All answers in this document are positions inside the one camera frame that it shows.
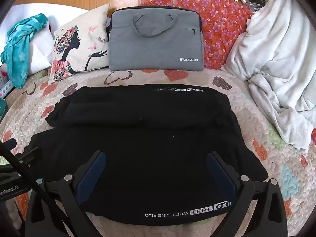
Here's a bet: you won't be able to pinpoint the black pants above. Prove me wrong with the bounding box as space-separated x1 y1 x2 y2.
21 85 269 226

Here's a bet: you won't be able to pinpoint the black cable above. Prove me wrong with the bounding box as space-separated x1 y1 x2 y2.
0 142 74 237

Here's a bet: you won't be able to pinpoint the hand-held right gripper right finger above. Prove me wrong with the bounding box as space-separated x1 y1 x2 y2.
206 150 288 237

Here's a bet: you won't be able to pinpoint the white cushion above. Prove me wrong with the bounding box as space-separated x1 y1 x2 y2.
0 3 90 76

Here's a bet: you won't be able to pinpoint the green box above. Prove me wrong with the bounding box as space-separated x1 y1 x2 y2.
0 99 9 122

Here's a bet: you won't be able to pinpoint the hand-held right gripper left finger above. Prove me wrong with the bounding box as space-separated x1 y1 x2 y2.
26 150 107 237

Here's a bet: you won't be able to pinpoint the grey laptop bag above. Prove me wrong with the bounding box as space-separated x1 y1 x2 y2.
106 6 205 71

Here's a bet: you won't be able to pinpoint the colourful box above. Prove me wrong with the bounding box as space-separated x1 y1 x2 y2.
0 70 13 100

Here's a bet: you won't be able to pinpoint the white fleece blanket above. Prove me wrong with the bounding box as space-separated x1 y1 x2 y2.
221 0 316 151

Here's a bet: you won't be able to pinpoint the heart-print quilt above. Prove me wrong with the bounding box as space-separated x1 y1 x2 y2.
0 68 316 237

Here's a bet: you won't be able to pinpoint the red floral blanket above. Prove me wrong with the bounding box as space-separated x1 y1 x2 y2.
139 0 253 70

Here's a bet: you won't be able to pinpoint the teal star-print cloth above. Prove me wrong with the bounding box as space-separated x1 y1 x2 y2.
1 13 48 89

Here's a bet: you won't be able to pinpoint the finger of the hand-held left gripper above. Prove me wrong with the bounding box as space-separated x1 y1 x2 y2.
15 147 42 165

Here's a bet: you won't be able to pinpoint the printed throw pillow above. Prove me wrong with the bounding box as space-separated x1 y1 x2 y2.
48 4 110 84

